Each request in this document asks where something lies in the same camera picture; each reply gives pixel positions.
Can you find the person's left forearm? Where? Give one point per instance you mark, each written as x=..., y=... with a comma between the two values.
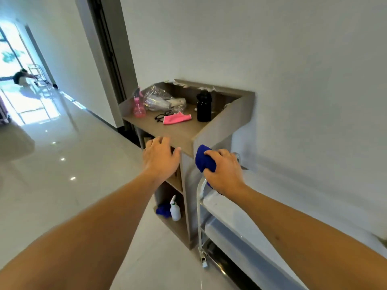
x=78, y=238

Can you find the person's right hand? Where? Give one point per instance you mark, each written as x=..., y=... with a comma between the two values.
x=228, y=175

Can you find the stainless steel service trolley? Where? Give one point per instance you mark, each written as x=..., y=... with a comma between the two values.
x=200, y=214

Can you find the dark blue rag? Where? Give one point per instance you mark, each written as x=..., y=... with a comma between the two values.
x=163, y=210

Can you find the row of small stickers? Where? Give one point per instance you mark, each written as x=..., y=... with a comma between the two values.
x=193, y=86

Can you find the white spray bottle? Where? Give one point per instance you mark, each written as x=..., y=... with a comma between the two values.
x=175, y=212

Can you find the grey door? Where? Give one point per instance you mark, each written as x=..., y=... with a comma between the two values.
x=109, y=57

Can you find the person's left hand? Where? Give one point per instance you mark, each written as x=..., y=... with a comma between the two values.
x=160, y=161

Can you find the clear plastic bag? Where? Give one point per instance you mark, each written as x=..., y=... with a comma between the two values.
x=157, y=101

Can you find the black bottle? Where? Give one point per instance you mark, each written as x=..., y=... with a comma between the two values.
x=204, y=108

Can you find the tall hallway window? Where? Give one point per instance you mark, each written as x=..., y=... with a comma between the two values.
x=12, y=54

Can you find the blue cloth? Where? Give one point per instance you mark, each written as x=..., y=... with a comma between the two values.
x=203, y=160

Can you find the pink bottle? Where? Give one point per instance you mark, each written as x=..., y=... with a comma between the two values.
x=139, y=108

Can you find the grey wooden service cabinet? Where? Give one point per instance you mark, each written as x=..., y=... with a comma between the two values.
x=217, y=129

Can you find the pink cloth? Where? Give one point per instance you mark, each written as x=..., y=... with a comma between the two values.
x=177, y=118

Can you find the black eyeglasses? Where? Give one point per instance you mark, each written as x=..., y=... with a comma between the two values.
x=163, y=116

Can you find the metal rack trolley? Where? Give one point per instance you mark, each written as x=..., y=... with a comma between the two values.
x=40, y=76

